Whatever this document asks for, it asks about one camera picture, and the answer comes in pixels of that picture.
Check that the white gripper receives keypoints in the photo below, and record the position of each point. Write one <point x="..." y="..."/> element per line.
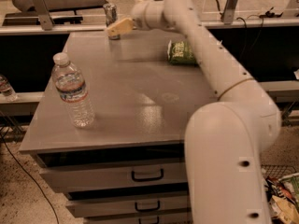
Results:
<point x="139" y="15"/>

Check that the green chip bag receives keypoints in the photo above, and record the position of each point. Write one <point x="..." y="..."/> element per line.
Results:
<point x="180" y="53"/>

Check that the wire basket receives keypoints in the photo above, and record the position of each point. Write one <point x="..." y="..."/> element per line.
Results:
<point x="277" y="171"/>

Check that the left metal bracket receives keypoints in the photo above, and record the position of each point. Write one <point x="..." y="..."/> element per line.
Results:
<point x="45" y="20"/>

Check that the bottom drawer black handle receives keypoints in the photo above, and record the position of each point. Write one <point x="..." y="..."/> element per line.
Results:
<point x="149" y="220"/>

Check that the right metal bracket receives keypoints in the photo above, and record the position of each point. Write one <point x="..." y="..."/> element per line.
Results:
<point x="228" y="13"/>

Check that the clear plastic water bottle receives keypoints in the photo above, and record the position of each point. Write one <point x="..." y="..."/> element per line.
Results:
<point x="72" y="89"/>

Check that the drawer black handle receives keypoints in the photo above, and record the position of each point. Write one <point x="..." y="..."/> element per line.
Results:
<point x="147" y="176"/>
<point x="149" y="220"/>
<point x="147" y="207"/>

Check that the middle drawer black handle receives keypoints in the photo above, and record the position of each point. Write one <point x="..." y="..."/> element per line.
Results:
<point x="147" y="207"/>

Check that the top drawer black handle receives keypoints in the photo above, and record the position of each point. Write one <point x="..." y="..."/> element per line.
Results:
<point x="147" y="176"/>

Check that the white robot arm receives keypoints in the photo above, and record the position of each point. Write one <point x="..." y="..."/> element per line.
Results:
<point x="224" y="139"/>

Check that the redbull can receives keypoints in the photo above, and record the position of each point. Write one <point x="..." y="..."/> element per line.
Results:
<point x="111" y="13"/>

